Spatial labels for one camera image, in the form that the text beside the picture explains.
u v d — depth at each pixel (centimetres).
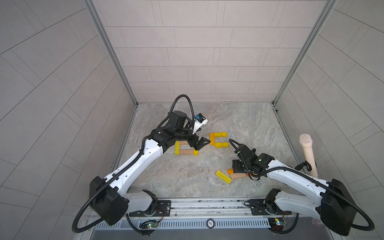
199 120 61
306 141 62
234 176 81
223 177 80
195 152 90
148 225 66
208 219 70
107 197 37
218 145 93
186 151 89
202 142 62
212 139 96
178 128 57
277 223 68
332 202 39
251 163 60
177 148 92
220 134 97
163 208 71
